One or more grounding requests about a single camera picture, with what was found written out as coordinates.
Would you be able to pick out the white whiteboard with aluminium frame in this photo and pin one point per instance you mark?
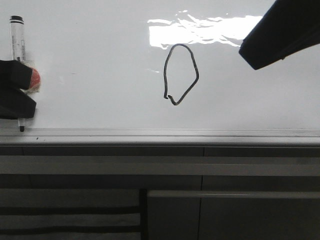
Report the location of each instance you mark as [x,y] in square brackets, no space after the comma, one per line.
[158,72]

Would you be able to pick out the grey cabinet with drawers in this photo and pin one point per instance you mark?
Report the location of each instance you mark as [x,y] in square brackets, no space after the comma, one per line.
[159,193]

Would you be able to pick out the white whiteboard marker pen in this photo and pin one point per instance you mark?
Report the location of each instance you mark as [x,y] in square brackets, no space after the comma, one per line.
[18,40]

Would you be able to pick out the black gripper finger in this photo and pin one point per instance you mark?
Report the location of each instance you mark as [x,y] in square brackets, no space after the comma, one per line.
[7,94]
[287,27]

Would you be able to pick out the red round magnet taped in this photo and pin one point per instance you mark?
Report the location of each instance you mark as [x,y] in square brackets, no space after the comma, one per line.
[35,81]

